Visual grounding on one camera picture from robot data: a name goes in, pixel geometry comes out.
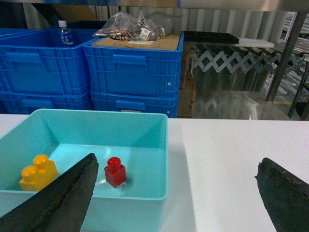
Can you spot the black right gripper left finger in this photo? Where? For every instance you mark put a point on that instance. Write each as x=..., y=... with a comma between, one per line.
x=59, y=207

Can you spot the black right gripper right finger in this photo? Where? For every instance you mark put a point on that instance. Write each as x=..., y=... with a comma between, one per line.
x=285, y=197

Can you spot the red toy block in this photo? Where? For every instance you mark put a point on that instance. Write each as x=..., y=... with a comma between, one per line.
x=115, y=172

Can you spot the yellow toy block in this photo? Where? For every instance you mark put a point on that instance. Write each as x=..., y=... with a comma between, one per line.
x=38, y=175

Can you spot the light teal plastic box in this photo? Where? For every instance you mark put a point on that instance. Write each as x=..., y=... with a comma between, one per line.
x=140, y=140

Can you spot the blue crate lower left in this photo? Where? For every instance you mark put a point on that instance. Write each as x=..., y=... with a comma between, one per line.
x=24, y=103

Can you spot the blue crate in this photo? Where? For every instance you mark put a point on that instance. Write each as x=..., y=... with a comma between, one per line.
x=134, y=72
x=117, y=102
x=35, y=63
x=24, y=103

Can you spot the blue crate upper middle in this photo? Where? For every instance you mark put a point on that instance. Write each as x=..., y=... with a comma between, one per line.
x=134, y=72

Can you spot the blue crate lower middle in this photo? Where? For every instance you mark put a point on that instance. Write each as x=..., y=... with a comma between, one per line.
x=117, y=102

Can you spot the blue crate upper left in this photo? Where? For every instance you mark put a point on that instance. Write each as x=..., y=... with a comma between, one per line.
x=35, y=63

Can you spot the expandable roller conveyor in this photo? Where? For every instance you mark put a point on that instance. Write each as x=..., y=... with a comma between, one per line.
x=220, y=58

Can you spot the clear water bottle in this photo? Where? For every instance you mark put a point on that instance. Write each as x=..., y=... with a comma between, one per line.
x=65, y=35

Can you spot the black plastic tray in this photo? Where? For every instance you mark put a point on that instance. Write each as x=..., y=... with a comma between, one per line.
x=210, y=37

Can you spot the bag of metal parts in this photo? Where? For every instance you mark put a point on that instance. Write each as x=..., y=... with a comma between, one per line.
x=125, y=27

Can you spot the brown cardboard sheet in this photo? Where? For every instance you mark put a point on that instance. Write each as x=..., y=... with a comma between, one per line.
x=171, y=43

